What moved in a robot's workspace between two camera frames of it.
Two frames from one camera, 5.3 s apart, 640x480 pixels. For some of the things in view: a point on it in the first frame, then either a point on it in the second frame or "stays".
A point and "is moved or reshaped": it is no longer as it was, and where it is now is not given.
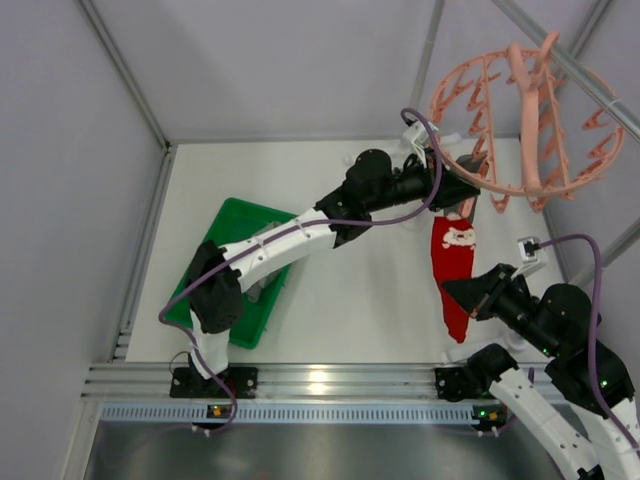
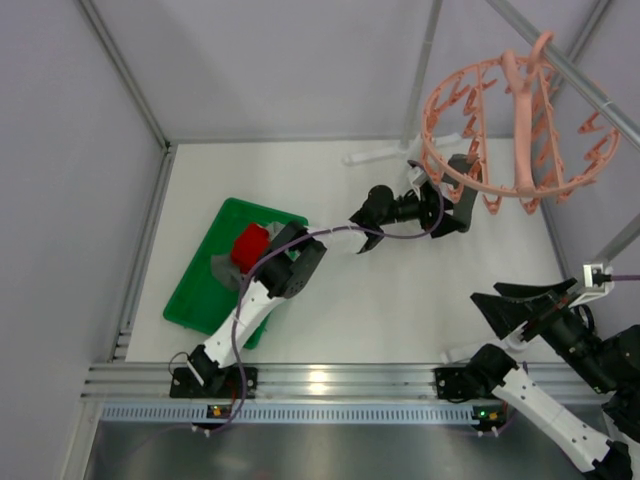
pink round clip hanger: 528,123 is moved or reshaped
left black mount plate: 242,382 stays
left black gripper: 447,186 → 432,205
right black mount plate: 451,383 stays
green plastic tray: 234,220 stays
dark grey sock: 469,162 → 464,208
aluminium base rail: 305,382 stays
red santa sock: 452,245 is moved or reshaped
